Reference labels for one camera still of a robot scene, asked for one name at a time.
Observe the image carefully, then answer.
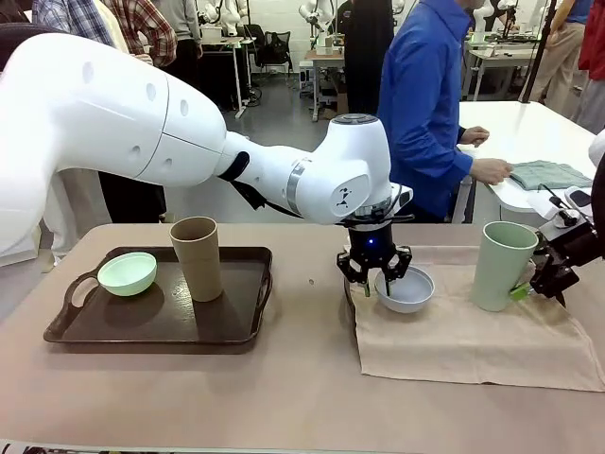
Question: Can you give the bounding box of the green cloth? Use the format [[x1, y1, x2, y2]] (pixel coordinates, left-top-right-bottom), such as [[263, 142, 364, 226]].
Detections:
[[508, 159, 595, 191]]

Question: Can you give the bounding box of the person in long black coat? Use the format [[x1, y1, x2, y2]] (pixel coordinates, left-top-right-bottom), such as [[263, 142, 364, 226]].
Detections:
[[340, 0, 396, 117]]

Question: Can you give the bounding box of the tall brown cup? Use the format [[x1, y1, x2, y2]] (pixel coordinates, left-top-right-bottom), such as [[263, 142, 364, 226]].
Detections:
[[168, 216, 223, 303]]

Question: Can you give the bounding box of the black slanted pole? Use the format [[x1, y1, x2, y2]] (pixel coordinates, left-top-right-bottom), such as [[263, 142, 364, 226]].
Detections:
[[517, 0, 560, 104]]

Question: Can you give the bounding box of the wooden-top background desk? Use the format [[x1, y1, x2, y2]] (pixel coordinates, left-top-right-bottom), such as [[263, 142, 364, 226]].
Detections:
[[302, 48, 349, 122]]

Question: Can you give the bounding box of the person in blue plaid shirt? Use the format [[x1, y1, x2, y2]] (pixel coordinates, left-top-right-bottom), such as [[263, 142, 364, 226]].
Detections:
[[31, 0, 167, 224]]

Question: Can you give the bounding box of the cluttered background workbench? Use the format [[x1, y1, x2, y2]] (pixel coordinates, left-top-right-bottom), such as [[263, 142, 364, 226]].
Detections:
[[465, 32, 543, 103]]

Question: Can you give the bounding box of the person in beige trousers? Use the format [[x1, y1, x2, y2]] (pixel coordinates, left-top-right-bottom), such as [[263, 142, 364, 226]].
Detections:
[[538, 0, 590, 106]]

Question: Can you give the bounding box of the pale green bowl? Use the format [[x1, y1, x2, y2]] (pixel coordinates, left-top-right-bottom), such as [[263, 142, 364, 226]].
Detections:
[[96, 252, 158, 298]]

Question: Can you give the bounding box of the blue-jacket person's right hand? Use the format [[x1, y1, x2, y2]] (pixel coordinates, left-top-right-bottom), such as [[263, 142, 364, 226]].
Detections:
[[472, 157, 515, 186]]

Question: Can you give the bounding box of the person in red top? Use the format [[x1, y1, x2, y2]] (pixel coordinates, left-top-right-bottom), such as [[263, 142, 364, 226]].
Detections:
[[571, 0, 605, 136]]

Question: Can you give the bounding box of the person in blue jacket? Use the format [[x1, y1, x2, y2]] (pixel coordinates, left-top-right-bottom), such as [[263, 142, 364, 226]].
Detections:
[[376, 0, 476, 224]]

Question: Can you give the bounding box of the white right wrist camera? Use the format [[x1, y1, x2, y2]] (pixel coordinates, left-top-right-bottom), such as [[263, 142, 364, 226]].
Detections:
[[550, 185, 593, 229]]

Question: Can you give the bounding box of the person in red plaid shirt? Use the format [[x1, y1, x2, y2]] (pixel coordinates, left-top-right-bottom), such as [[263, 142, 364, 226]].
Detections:
[[92, 0, 179, 70]]

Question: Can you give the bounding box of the blue-sleeved right forearm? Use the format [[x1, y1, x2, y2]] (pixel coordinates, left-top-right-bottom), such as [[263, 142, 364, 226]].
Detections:
[[396, 134, 476, 190]]

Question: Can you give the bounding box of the black office chair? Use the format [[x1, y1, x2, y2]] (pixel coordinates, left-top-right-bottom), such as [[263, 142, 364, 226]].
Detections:
[[261, 30, 293, 77]]

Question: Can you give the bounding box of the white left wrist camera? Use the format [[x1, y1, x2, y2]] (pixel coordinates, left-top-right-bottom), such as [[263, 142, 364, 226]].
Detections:
[[388, 183, 416, 223]]

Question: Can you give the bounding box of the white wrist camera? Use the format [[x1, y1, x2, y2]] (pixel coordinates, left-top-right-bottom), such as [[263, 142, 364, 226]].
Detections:
[[550, 185, 593, 229], [388, 183, 416, 223]]

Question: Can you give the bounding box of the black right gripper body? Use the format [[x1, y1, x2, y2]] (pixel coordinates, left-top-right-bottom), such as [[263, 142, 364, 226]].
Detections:
[[538, 219, 605, 266]]

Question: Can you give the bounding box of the desk with white legs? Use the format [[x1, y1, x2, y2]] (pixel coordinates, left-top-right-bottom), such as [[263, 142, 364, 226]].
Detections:
[[200, 35, 259, 119]]

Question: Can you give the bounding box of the person with white sneakers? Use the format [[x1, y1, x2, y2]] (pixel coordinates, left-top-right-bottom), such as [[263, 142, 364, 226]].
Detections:
[[167, 0, 205, 96]]

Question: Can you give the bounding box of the white side table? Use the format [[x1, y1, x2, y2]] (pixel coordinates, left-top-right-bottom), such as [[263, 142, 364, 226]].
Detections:
[[453, 100, 605, 212]]

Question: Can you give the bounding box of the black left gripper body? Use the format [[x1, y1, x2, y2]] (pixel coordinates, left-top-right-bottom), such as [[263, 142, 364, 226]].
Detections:
[[347, 219, 397, 269]]

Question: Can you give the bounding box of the person in black top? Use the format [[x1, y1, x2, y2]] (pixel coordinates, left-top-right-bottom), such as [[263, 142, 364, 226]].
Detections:
[[0, 0, 62, 75]]

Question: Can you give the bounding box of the white bowl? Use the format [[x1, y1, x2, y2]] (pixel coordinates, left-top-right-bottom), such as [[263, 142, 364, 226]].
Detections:
[[373, 265, 435, 315]]

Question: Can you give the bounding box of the black braided cable bundle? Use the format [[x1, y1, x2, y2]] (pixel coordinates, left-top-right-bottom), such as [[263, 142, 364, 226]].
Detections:
[[591, 160, 605, 259]]

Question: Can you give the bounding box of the beige cloth mat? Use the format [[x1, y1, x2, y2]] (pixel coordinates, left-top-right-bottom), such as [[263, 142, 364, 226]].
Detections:
[[348, 244, 605, 393]]

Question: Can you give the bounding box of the blue-jacket person's left hand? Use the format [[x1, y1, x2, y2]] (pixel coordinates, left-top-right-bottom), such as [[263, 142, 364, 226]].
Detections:
[[457, 125, 492, 148]]

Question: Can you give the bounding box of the tall pale green cup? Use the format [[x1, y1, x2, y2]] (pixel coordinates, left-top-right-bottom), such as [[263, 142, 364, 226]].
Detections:
[[470, 220, 540, 313]]

